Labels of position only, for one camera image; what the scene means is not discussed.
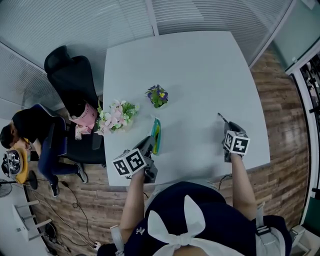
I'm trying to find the person's right forearm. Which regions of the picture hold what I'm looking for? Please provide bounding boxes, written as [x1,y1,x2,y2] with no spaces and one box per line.
[229,153,258,221]

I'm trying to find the black metal railing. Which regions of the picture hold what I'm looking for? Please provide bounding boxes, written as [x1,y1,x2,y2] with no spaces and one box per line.
[289,59,320,196]

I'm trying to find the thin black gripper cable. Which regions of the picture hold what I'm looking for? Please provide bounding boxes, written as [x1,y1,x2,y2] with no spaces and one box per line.
[218,174,233,191]

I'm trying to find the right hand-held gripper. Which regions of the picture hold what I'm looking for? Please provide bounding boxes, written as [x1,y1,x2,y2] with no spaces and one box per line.
[221,121,251,163]

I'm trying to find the black round stand base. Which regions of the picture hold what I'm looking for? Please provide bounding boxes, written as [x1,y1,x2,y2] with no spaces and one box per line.
[27,170,39,191]

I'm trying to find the person's navy top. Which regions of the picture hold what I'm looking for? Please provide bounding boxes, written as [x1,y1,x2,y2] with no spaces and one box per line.
[96,181,293,256]

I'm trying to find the black office chair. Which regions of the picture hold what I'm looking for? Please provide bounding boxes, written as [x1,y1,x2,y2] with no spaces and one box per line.
[44,45,107,168]

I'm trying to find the yellow round table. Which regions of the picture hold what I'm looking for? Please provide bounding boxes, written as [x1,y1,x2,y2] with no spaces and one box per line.
[9,147,32,185]

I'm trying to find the green board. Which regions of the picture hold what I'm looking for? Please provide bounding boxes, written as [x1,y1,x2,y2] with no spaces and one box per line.
[301,196,320,233]

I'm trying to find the grey shoulder strap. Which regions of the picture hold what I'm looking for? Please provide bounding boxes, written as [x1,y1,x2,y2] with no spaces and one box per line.
[109,223,126,256]
[254,202,283,256]

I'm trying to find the pink snack packet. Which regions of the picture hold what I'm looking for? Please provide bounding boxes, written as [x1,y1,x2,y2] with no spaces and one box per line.
[74,124,91,141]

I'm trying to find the black floor cable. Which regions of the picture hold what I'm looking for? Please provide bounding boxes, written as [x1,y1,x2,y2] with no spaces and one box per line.
[61,181,101,251]

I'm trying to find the black floor fan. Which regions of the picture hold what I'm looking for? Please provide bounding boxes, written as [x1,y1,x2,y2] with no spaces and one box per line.
[0,178,13,198]

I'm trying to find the small purple flower plant pot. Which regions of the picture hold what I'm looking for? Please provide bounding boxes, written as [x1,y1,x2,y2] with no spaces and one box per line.
[144,84,169,110]

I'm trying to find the pink flowers in cream pot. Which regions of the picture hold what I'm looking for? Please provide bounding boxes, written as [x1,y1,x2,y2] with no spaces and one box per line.
[94,99,140,137]

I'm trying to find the green patterned pencil pouch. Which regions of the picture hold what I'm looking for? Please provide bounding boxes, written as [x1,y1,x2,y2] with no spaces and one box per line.
[149,116,162,156]

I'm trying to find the grey round basket of gear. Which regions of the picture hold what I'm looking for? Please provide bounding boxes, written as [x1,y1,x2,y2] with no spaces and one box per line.
[1,149,22,178]

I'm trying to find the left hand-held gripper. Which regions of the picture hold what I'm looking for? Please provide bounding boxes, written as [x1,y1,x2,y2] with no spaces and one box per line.
[111,136,159,185]

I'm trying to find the white box unit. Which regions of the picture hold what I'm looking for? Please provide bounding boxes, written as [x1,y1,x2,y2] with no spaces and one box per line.
[289,224,306,248]

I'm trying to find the pink paper bag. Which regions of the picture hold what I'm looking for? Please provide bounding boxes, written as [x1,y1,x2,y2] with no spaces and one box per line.
[68,102,98,128]

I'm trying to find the white hair bow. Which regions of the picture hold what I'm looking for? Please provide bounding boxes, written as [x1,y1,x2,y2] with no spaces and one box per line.
[147,194,251,256]

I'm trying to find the person's left forearm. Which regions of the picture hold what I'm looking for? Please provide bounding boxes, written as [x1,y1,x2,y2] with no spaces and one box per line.
[119,172,147,232]

